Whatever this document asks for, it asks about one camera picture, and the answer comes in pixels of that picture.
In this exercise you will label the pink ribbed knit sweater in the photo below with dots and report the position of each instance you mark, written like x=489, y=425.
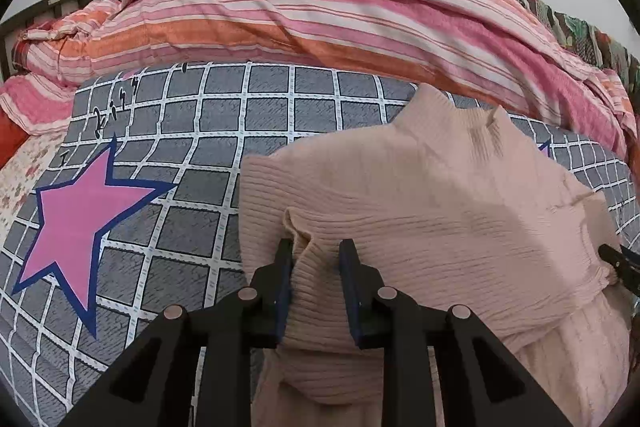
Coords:
x=425, y=207

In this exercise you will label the pink striped pillow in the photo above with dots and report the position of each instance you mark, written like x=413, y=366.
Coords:
x=35, y=104

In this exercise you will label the cream floral sheet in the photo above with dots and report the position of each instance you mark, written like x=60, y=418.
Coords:
x=25, y=177

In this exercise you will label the red cloth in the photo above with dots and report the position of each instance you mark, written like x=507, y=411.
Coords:
x=11, y=139

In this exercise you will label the dark wooden headboard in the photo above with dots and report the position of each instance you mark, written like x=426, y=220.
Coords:
x=30, y=27

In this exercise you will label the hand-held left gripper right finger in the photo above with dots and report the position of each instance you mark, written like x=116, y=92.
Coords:
x=348, y=292

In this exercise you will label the grey checked star bed sheet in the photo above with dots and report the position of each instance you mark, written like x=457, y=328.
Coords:
x=200, y=157

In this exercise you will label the pink orange striped quilt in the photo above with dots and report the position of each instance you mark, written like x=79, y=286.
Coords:
x=350, y=17

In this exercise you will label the dark floral patterned blanket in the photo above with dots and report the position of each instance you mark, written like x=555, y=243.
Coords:
x=575, y=27

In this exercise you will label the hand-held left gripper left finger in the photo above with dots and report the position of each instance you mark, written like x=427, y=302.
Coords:
x=285, y=292

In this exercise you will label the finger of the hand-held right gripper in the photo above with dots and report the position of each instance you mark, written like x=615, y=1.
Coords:
x=622, y=264

